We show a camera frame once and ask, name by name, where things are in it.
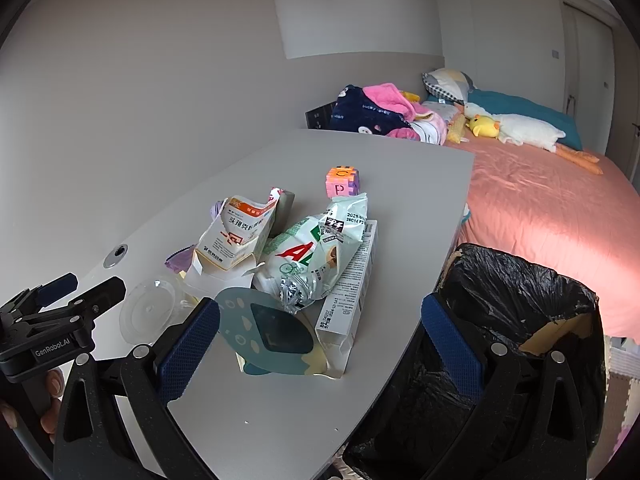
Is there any purple plastic bag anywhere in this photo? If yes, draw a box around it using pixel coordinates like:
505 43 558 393
164 200 224 274

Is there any teal dinosaur snack bag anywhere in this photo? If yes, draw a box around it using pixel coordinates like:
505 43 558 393
215 287 328 376

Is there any white long carton box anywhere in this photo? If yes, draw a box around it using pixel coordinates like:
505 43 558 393
314 220 378 379

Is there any orange white medicine box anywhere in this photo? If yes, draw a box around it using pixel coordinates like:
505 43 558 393
192 188 283 276

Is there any green white snack wrapper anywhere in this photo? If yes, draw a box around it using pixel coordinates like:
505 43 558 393
319 193 368 243

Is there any white green AD bottle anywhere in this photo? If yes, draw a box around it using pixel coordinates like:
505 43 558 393
253 216 361 314

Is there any pink orange puzzle cube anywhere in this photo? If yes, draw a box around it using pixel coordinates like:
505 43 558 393
326 166 360 198

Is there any grey foam corner guard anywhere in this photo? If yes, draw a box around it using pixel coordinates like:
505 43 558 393
270 190 295 237

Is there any black lined trash bin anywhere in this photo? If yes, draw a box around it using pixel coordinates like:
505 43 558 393
343 243 606 479

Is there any left bare hand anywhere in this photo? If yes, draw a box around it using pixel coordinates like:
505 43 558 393
1 368 65 443

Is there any foam puzzle floor mat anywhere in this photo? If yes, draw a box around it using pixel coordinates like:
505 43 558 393
587 336 640 479

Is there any pink bed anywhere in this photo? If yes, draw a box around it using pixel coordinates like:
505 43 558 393
458 138 640 339

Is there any white goose plush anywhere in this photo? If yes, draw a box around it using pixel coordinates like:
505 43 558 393
461 103 603 176

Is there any yellow long plush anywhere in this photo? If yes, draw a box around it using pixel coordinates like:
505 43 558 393
447 113 468 144

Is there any yellow duck plush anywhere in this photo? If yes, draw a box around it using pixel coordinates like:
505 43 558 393
468 115 500 139

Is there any white striped clothing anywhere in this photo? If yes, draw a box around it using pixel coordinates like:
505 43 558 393
410 101 462 145

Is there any teal pillow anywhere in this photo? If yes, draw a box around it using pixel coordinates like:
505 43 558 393
466 88 584 151

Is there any patterned grey yellow pillow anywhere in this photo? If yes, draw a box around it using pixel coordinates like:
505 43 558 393
422 68 475 104

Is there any navy blue blanket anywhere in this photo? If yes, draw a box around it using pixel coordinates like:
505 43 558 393
329 84 410 136

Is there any pink fleece garment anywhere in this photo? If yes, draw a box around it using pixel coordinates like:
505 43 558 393
362 82 428 142

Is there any white door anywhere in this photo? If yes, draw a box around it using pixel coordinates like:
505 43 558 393
562 2 615 154

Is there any silver desk cable grommet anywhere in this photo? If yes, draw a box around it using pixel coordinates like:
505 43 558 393
103 244 128 269

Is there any black wall socket panel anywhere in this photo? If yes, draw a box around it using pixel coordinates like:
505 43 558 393
305 101 336 130

